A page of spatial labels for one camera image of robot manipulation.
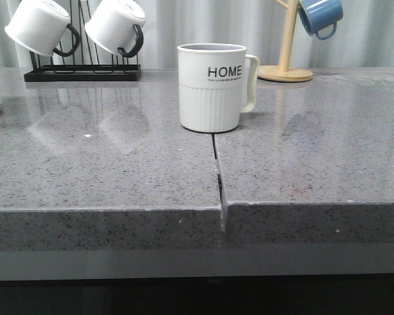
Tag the left white hanging mug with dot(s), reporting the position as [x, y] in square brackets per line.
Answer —
[39, 27]

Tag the white hanging mug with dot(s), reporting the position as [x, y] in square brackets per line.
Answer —
[39, 27]
[116, 27]

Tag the white ribbed HOME cup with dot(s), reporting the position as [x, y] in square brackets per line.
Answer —
[217, 83]

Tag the wooden mug tree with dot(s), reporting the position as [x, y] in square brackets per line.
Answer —
[283, 72]

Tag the black wire mug rack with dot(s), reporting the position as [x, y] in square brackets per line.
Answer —
[89, 62]

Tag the right white hanging mug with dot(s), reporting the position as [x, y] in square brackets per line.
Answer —
[116, 27]

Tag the blue hanging mug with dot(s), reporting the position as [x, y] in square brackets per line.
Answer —
[317, 15]

